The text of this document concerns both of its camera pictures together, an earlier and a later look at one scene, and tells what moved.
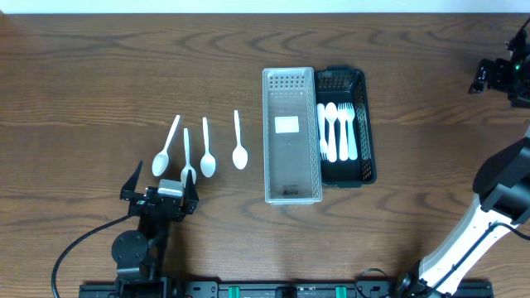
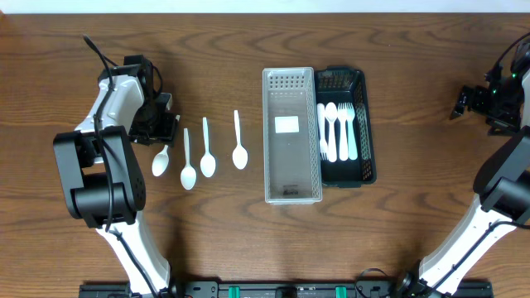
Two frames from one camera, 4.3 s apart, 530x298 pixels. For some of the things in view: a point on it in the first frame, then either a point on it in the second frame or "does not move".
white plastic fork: (352, 146) does not move
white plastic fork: (342, 114) does not move
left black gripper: (150, 204) → (156, 133)
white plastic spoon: (161, 161) does not move
